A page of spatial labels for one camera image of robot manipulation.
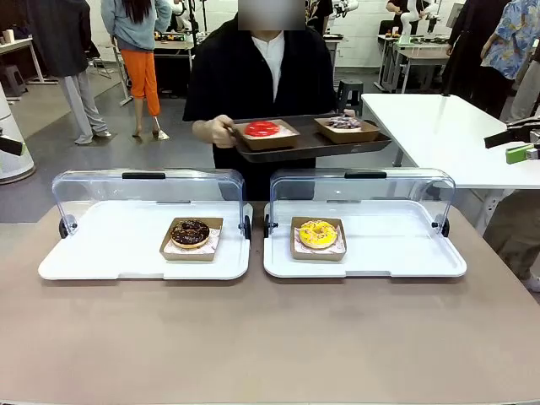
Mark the yellow glazed donut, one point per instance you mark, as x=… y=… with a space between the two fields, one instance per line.
x=308 y=240
x=316 y=256

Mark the person in orange trousers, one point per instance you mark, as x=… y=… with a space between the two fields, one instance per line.
x=143 y=76

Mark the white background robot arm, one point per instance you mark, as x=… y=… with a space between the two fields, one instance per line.
x=406 y=19
x=350 y=5

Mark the person's right hand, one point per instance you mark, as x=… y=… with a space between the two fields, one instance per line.
x=221 y=133

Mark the background table with toys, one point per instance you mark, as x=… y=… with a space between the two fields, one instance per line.
x=173 y=44

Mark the paper liner under chocolate donut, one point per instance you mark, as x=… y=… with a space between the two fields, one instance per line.
x=214 y=242

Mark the white display tray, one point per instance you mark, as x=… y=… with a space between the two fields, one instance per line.
x=105 y=236
x=401 y=240

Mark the person in dark coat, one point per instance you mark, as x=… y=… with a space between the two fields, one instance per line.
x=63 y=42

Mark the person in floral shirt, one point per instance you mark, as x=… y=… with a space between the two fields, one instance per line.
x=514 y=34

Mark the chocolate donut with nut crumbs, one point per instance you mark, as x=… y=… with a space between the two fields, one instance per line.
x=181 y=240

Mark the white-topped background table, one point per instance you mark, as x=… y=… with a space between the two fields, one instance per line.
x=17 y=44

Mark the black stool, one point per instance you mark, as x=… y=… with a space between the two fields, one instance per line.
x=350 y=84

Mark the person dressed in black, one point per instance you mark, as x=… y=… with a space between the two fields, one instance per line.
x=464 y=50

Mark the person in black shirt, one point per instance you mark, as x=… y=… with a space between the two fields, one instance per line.
x=228 y=63

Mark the person's right forearm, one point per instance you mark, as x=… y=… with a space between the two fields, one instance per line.
x=202 y=131

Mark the grey background work table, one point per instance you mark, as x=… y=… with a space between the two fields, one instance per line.
x=417 y=55

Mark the large white table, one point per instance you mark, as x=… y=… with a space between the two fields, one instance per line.
x=422 y=122

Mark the white round column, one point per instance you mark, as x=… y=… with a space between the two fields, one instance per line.
x=12 y=114

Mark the red glazed donut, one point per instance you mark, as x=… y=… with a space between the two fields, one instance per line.
x=266 y=144
x=253 y=131

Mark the person's left hand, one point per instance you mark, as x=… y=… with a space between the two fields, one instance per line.
x=350 y=114

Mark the grey stool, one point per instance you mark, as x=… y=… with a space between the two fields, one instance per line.
x=12 y=76

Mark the person in khaki trousers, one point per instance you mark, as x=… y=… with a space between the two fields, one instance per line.
x=514 y=236

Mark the dark brown serving tray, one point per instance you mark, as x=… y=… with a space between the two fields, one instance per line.
x=312 y=145

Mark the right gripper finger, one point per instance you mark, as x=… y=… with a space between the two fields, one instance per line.
x=519 y=154
x=506 y=137

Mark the paper liner under yellow donut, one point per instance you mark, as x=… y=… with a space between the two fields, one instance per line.
x=296 y=247

